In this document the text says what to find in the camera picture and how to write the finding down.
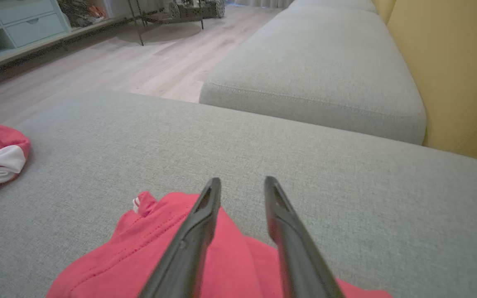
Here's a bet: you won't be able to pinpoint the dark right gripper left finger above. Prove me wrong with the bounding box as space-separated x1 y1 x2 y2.
138 177 222 298

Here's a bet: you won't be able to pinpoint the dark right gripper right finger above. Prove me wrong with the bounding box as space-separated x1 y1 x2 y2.
264 175 345 298

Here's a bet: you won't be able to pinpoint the red white lettered shorts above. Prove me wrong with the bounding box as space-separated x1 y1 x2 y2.
46 190 392 298

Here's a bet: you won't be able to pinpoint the grey sofa chaise seat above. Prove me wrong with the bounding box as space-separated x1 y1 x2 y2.
0 91 477 298

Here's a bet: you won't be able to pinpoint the grey sofa seat cushion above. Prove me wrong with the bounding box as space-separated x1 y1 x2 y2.
199 0 427 145

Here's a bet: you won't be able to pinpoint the round grey coffee table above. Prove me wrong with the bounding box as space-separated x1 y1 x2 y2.
128 0 204 46

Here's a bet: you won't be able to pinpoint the yellow sofa back cushion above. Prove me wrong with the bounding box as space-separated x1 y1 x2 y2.
372 0 477 165

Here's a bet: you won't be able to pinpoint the white wheeled background robot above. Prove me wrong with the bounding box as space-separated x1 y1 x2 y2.
168 0 226 20

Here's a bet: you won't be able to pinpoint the dark clutter pile in cabinet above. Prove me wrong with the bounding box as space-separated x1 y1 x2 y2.
58 0 106 27

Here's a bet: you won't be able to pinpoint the pale green TV cabinet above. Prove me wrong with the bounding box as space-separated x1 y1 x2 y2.
0 0 127 77

